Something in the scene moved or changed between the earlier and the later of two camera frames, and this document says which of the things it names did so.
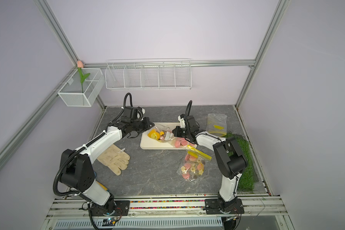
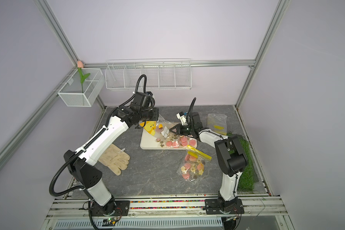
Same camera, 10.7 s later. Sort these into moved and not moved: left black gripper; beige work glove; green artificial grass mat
Moved: left black gripper
Not moved: green artificial grass mat; beige work glove
